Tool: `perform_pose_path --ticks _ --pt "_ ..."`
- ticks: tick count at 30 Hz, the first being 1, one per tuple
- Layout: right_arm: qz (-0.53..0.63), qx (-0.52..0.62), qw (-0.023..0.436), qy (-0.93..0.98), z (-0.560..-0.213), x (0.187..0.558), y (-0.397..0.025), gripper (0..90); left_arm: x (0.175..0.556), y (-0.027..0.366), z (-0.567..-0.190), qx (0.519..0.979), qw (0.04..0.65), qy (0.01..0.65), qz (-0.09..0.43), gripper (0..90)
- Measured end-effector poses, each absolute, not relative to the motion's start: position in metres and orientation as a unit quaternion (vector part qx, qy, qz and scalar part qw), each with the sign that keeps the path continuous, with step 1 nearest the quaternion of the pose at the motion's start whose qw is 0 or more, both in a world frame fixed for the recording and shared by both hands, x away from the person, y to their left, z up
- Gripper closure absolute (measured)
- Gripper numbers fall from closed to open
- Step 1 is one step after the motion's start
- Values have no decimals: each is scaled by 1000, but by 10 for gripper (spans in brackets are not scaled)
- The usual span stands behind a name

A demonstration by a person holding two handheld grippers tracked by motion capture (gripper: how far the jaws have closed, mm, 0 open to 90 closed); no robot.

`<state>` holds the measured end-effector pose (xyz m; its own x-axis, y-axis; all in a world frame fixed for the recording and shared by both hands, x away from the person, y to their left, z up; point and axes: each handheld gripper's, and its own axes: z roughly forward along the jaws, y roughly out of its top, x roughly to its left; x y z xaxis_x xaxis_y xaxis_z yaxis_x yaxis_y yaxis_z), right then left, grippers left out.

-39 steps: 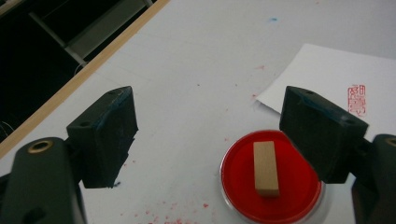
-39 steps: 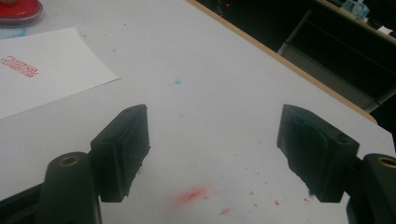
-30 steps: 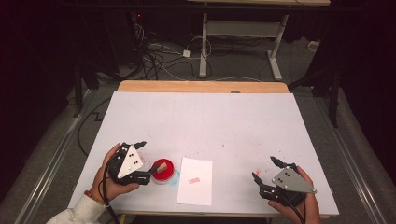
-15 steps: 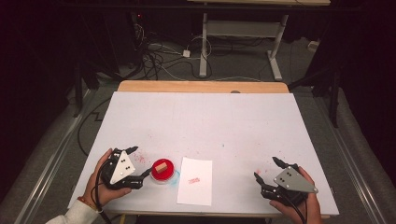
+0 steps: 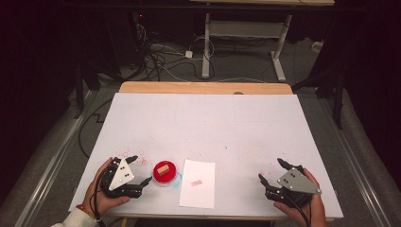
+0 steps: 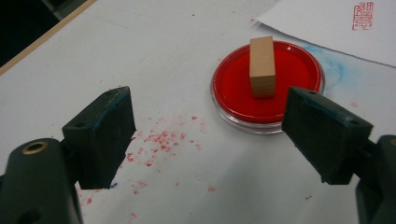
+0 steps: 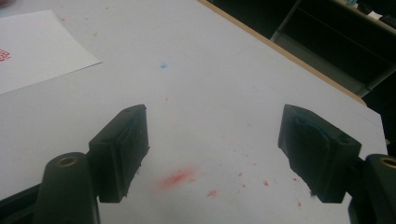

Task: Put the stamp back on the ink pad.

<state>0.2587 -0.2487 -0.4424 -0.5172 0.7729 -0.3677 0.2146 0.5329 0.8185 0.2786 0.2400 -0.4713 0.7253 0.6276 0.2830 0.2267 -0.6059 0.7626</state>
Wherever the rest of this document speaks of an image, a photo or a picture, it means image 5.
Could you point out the person's left hand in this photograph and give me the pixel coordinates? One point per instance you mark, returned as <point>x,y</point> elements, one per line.
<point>94,195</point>

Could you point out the metal floor rail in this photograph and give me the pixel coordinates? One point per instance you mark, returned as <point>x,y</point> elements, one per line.
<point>356,167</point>
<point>53,167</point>

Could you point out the white paper sheet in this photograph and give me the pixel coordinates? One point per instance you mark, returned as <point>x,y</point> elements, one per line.
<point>197,192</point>

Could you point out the wooden table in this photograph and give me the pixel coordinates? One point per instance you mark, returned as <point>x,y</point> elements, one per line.
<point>205,87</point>

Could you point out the small wooden stamp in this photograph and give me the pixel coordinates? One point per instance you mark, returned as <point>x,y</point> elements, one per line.
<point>162,170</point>

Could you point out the black stand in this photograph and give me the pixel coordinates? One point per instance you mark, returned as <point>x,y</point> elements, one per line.
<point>338,94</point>
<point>80,91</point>

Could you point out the round red ink pad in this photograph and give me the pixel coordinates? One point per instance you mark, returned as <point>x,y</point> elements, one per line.
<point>160,179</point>

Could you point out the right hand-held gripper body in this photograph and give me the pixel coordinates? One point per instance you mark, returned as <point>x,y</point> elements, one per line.
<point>298,183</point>

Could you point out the person's right hand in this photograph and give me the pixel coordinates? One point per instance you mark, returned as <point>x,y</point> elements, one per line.
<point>317,211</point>

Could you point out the white floor box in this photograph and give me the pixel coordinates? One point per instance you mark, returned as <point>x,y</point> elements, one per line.
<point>317,46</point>

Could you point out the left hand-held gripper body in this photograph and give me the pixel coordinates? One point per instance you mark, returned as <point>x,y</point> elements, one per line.
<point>121,178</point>

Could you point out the large white board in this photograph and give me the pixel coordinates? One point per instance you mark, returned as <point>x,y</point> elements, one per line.
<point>205,126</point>

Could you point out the white power adapter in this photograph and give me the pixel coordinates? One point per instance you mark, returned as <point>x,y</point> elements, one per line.
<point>188,54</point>

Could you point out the white desk frame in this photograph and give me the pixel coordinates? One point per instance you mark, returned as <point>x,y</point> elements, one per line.
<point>246,28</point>

